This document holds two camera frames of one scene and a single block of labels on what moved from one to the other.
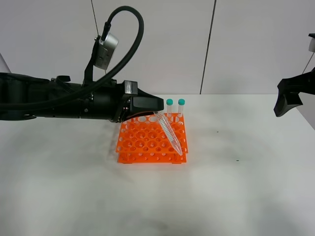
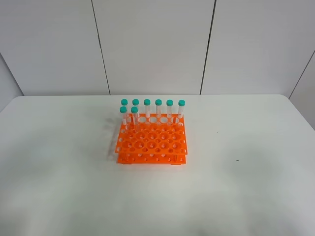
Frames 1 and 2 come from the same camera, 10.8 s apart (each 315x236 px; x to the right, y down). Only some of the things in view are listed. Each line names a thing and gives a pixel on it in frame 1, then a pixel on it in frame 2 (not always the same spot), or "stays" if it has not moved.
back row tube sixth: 181,102 stays
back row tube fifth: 169,103 stays
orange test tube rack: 141,139 stays
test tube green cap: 165,124 -> 134,110
